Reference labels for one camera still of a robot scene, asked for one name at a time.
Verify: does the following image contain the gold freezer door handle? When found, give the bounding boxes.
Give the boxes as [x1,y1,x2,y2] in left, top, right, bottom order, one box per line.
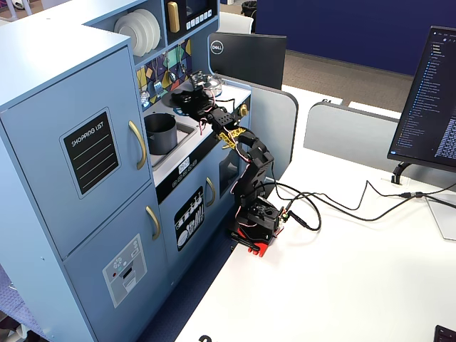
[145,205,162,242]

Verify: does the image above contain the looped black cable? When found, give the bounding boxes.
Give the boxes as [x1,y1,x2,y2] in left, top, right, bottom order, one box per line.
[265,181,323,232]

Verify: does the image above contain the colourful backsplash panel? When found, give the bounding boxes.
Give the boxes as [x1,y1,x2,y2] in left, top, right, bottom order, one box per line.
[135,38,194,108]

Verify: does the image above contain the black keyboard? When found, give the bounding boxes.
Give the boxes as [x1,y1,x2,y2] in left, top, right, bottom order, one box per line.
[433,324,456,342]

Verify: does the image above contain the black round pot lid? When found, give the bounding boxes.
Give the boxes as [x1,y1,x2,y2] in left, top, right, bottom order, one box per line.
[161,90,190,108]

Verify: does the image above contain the gold microwave handle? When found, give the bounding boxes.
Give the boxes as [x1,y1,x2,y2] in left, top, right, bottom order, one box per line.
[167,1,180,34]

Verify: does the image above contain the black table clamp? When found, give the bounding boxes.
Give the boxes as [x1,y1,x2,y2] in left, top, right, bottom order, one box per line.
[230,233,261,252]

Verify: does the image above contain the white chair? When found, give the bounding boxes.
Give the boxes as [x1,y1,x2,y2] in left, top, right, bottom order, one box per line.
[217,11,255,35]

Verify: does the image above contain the black Dell monitor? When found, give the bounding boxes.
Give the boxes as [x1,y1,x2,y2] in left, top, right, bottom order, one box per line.
[207,31,288,91]

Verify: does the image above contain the light blue toy kitchen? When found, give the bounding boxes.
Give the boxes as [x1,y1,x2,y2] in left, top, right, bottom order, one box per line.
[0,0,252,342]

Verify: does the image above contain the gold fridge door handle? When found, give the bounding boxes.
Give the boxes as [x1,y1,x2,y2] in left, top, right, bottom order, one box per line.
[128,120,148,172]

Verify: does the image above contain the black shopping list sticker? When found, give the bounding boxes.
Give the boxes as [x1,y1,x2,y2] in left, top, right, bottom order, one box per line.
[59,107,120,200]

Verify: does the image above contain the gray rounded desk divider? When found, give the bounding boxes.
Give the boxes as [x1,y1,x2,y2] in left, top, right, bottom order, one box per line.
[248,83,299,180]
[303,100,406,169]

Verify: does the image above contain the silver monitor stand base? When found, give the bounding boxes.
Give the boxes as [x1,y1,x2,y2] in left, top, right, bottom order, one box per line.
[425,194,456,241]

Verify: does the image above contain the gold dishwasher door handle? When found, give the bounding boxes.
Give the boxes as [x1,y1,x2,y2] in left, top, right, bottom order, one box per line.
[204,177,217,208]

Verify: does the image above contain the red robot base mount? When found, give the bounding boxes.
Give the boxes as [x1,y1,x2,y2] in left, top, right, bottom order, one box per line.
[229,227,283,259]

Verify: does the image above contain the monitor with lit screen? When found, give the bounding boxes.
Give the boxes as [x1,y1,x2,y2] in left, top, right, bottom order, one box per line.
[387,25,456,174]

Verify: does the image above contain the long black cable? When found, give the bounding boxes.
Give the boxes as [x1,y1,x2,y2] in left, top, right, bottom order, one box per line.
[274,180,456,222]

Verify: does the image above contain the gray cooking pot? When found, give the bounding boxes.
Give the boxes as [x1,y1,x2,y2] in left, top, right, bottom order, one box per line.
[144,113,178,156]

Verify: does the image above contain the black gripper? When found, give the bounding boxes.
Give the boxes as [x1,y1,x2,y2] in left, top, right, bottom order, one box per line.
[170,90,219,121]

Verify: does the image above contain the black toy microwave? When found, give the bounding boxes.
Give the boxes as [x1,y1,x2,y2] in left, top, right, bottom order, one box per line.
[164,0,220,46]

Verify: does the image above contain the black dishwasher rack sticker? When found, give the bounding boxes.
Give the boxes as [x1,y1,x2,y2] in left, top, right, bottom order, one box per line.
[173,185,205,252]

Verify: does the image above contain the white toy plate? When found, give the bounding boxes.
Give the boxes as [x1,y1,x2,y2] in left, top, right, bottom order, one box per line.
[124,11,153,54]
[113,14,142,57]
[133,8,162,51]

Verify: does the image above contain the white toy sink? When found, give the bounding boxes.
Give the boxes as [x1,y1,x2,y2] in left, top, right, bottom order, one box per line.
[144,120,200,169]

